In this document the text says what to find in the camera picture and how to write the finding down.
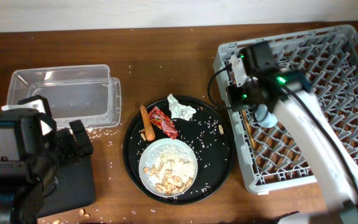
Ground light blue cup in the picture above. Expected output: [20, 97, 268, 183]
[253, 105, 278, 128]

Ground round black tray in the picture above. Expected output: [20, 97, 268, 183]
[122, 95, 235, 205]

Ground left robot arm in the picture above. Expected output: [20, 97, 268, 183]
[0, 95, 96, 223]

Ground grey plate with scraps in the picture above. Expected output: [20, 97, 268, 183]
[138, 138, 198, 199]

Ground clear plastic bin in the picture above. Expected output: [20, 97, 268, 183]
[6, 65, 121, 128]

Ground red snack wrapper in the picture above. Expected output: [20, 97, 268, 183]
[149, 106, 178, 139]

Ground peanut on tray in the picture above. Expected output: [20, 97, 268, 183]
[218, 125, 224, 135]

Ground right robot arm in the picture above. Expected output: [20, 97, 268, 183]
[226, 41, 358, 223]

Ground orange carrot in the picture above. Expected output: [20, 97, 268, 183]
[140, 105, 155, 141]

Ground wooden chopstick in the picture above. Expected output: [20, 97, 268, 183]
[241, 110, 255, 149]

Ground black rectangular tray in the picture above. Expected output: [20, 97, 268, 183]
[38, 156, 96, 218]

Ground white tissue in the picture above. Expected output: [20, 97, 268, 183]
[167, 94, 196, 121]

